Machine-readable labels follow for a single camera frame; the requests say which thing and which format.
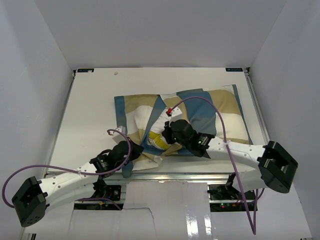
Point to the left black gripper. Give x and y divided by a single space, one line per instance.
136 150

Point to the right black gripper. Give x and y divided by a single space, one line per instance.
167 132

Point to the white pillow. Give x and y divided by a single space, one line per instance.
150 122

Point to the checkered blue beige pillowcase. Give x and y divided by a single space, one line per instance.
217 112

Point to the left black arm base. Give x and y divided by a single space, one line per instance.
104 191

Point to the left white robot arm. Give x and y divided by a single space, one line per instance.
35 197

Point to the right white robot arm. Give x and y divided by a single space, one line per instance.
272 166

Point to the right blue corner label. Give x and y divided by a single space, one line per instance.
234 69

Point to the blue corner label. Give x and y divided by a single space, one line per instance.
85 70
234 69

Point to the left blue corner label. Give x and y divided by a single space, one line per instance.
85 70

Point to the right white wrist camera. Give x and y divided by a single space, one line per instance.
174 114

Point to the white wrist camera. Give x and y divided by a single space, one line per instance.
174 114
118 135

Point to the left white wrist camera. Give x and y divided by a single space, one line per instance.
118 135

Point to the aluminium frame rail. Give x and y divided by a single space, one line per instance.
262 125

